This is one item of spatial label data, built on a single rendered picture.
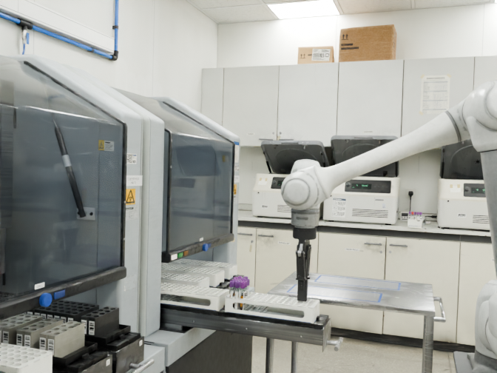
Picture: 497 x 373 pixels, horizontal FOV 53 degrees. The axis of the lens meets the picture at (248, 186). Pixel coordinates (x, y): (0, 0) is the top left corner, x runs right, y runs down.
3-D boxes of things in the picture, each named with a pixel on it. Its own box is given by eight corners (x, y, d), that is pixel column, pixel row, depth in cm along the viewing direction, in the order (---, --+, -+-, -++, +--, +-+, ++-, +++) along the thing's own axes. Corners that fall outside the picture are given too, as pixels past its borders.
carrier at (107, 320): (113, 327, 141) (113, 306, 141) (119, 328, 141) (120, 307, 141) (87, 340, 130) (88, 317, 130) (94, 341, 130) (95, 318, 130)
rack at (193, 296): (139, 304, 172) (140, 286, 172) (154, 297, 182) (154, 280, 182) (218, 314, 163) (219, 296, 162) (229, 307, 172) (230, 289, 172)
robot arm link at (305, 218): (288, 209, 155) (287, 227, 155) (316, 210, 152) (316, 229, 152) (294, 206, 163) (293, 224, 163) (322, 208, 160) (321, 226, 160)
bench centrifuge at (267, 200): (250, 217, 407) (252, 138, 405) (274, 212, 465) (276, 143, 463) (316, 221, 387) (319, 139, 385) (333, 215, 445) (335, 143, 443)
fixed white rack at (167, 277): (129, 290, 191) (129, 274, 191) (142, 285, 201) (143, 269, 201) (198, 299, 182) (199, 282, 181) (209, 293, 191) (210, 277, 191)
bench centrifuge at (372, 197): (322, 221, 387) (325, 133, 384) (334, 215, 446) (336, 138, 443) (396, 226, 369) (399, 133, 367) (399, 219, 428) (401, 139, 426)
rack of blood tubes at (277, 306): (223, 315, 162) (224, 297, 162) (234, 308, 171) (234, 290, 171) (313, 327, 152) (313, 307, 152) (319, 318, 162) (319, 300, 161)
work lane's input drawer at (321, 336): (127, 324, 172) (127, 298, 172) (148, 313, 185) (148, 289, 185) (337, 355, 148) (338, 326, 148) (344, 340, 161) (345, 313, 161)
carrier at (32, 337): (57, 340, 129) (57, 318, 129) (63, 342, 129) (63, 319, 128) (23, 356, 118) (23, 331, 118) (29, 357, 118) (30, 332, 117)
